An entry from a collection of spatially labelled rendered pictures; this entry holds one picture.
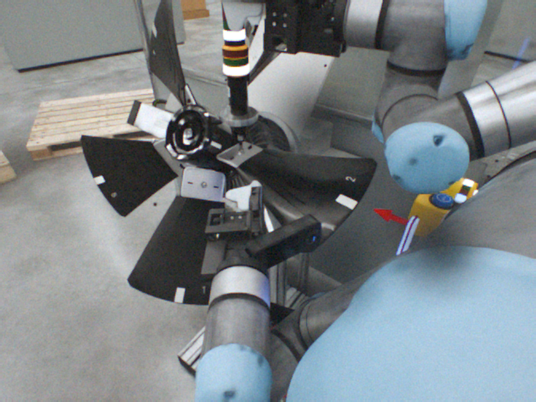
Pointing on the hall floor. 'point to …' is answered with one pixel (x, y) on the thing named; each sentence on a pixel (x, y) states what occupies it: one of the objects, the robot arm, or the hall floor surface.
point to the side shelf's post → (303, 272)
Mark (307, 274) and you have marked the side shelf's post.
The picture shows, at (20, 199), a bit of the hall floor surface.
